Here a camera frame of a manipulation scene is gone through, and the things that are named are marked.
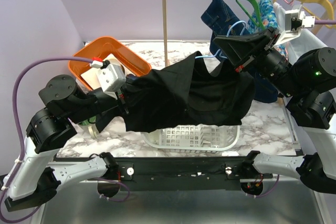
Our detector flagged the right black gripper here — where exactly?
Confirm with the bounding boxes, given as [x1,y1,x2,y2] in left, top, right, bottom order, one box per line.
[216,24,305,97]

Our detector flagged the light blue wire hanger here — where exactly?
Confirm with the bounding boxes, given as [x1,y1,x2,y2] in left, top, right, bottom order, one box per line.
[194,20,249,61]

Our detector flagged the black skirt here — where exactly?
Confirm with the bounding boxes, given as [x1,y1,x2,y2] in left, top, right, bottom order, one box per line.
[100,51,255,133]

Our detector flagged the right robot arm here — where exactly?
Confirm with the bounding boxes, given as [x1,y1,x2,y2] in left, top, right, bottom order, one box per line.
[214,28,335,194]

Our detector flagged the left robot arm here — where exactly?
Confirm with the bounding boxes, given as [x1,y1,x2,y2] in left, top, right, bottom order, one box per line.
[2,74,127,212]

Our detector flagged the green plastic hanger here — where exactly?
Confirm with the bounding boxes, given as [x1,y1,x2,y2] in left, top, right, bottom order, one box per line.
[213,0,265,29]

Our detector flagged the yellow plastic hanger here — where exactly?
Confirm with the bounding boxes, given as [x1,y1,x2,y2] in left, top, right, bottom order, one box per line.
[273,0,335,22]

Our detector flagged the blue denim shorts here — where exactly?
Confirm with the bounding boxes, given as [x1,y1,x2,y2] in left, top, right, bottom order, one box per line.
[201,0,278,103]

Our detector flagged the patterned ceramic bowl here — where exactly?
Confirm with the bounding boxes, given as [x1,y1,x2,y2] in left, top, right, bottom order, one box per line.
[108,58,125,73]

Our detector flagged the white square plate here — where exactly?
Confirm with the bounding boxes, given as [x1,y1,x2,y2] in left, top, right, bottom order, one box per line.
[80,53,116,91]

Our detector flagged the blue floral garment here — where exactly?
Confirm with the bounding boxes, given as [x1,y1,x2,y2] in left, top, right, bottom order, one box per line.
[246,0,290,59]

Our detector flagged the green floral mug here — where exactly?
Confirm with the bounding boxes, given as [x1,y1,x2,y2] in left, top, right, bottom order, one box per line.
[79,116,99,139]

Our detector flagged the orange plastic bin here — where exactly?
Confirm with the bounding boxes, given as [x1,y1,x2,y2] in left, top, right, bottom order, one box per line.
[68,36,152,90]

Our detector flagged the light grey cloth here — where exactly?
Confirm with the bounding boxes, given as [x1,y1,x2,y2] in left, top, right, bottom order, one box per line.
[273,2,327,64]

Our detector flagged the black mounting base bar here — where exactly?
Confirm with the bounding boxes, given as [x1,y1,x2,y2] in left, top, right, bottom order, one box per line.
[86,155,274,193]

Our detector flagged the white plastic laundry basket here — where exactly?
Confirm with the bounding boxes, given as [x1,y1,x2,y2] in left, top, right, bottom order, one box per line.
[141,124,240,154]

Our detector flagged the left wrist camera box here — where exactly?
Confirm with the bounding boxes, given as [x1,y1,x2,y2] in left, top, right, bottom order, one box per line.
[97,64,125,98]

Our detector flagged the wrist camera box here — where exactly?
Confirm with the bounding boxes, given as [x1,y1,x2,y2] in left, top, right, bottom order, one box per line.
[97,64,125,98]
[273,2,316,46]

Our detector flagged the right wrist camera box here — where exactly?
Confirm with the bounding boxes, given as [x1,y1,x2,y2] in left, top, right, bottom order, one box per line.
[273,2,316,46]

